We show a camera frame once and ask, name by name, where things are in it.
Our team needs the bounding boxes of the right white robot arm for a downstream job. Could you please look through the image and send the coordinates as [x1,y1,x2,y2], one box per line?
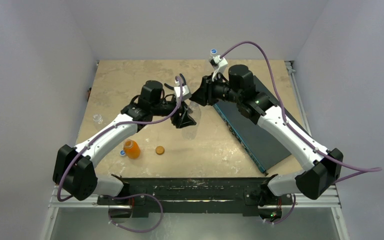
[190,64,344,204]

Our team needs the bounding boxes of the clear plastic bottle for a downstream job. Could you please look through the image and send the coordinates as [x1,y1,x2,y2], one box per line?
[208,51,218,67]

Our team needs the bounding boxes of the purple cable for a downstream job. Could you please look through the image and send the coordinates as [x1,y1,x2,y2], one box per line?
[220,41,383,185]
[56,75,184,203]

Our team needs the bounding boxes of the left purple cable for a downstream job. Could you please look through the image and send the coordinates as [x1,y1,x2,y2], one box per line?
[56,75,184,203]

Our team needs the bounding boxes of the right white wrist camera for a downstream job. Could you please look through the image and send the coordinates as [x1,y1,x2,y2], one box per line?
[211,55,228,82]

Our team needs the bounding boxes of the orange juice bottle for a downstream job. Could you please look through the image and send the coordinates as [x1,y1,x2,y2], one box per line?
[123,139,141,159]

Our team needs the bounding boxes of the orange bottle cap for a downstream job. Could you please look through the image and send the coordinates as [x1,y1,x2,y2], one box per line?
[155,146,165,155]

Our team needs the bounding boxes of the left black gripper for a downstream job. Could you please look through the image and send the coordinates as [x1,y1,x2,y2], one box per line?
[150,97,196,127]

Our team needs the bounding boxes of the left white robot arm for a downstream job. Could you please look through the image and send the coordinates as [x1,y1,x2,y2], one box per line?
[52,75,196,205]

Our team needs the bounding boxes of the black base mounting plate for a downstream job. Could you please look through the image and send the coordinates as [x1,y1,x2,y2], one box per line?
[97,177,293,222]

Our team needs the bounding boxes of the dark network switch box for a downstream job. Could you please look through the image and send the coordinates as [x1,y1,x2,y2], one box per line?
[213,91,291,176]

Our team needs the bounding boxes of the blue handled pliers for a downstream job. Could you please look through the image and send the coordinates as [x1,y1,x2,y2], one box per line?
[163,73,187,91]

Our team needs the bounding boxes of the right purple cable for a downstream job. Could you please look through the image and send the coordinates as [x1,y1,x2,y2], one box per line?
[220,41,383,185]

